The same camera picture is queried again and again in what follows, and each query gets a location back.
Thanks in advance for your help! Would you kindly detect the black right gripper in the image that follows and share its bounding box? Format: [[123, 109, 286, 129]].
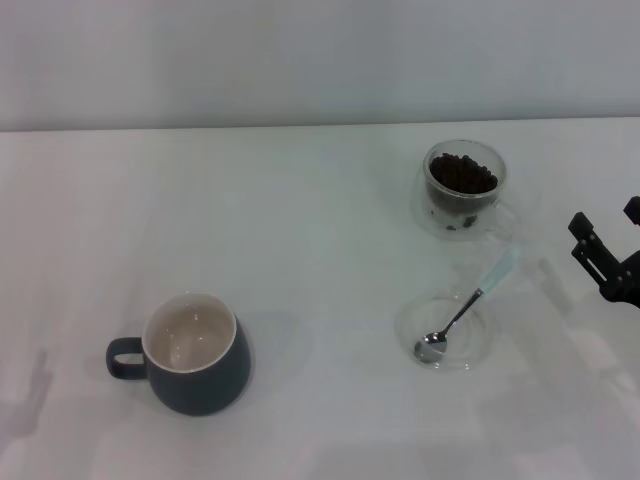
[[568, 196, 640, 307]]

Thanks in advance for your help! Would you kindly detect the steel spoon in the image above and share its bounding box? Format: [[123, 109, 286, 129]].
[[413, 248, 524, 364]]

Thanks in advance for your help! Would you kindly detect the dark blue mug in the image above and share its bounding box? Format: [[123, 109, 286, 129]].
[[105, 292, 253, 416]]

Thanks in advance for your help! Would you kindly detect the coffee beans heap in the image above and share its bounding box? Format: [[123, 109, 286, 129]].
[[428, 152, 500, 195]]

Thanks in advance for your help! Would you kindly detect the clear glass saucer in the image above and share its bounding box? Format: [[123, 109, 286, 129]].
[[396, 294, 489, 374]]

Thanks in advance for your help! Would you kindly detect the double-wall glass cup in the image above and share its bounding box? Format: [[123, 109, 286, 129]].
[[410, 139, 519, 245]]

